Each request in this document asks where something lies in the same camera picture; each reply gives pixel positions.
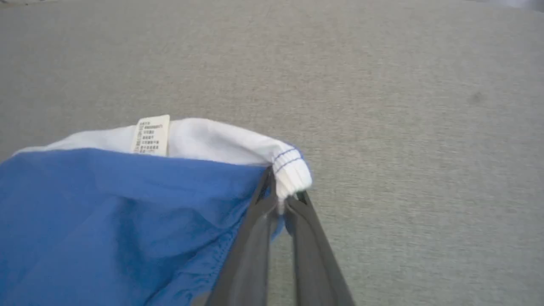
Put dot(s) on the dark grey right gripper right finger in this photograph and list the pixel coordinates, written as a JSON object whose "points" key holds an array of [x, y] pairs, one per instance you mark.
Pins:
{"points": [[314, 263]]}

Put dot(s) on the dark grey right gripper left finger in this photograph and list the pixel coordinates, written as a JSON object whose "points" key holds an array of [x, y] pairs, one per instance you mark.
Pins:
{"points": [[246, 263]]}

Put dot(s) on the blue and white garment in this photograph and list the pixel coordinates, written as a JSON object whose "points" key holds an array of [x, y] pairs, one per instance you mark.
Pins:
{"points": [[106, 221]]}

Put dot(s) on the grey fabric sofa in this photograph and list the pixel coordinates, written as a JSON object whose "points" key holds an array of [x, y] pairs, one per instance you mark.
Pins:
{"points": [[382, 106]]}

